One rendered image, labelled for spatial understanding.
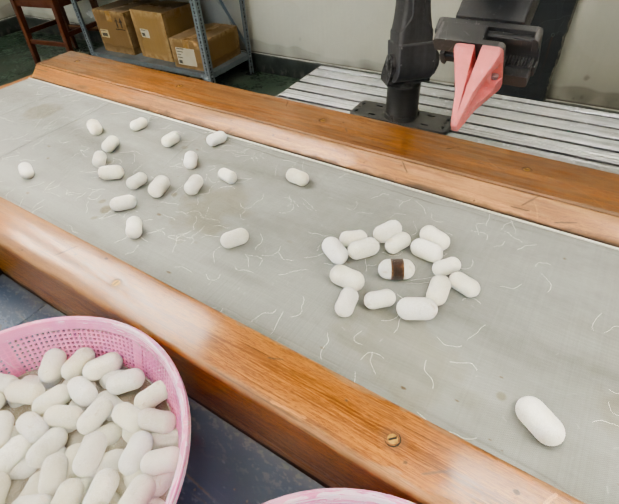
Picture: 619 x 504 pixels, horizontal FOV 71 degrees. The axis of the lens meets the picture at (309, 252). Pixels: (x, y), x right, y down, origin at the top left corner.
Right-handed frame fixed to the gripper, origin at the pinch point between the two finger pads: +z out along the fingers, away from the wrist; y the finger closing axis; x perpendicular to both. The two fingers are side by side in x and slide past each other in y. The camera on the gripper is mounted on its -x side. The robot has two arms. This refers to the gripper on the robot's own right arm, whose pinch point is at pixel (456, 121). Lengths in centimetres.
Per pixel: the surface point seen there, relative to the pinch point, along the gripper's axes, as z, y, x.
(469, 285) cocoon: 15.8, 7.1, 0.0
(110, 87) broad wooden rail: 3, -68, 11
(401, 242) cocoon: 13.7, -1.1, 1.9
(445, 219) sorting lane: 8.5, 1.2, 8.3
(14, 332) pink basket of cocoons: 35.6, -25.9, -18.0
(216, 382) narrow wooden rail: 31.8, -7.4, -12.9
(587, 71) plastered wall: -110, 6, 169
